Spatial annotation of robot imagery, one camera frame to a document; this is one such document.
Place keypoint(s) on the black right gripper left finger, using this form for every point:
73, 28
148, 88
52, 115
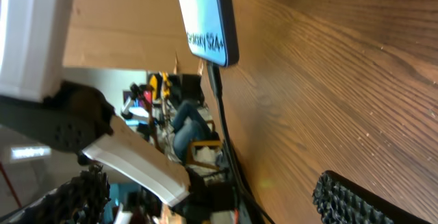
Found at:
82, 199

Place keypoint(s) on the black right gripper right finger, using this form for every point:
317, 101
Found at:
341, 201

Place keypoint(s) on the blue Samsung Galaxy phone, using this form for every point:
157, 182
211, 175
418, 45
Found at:
210, 30

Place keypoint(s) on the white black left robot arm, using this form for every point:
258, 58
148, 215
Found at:
36, 101

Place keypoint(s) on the person in blue jeans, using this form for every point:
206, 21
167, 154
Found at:
188, 125

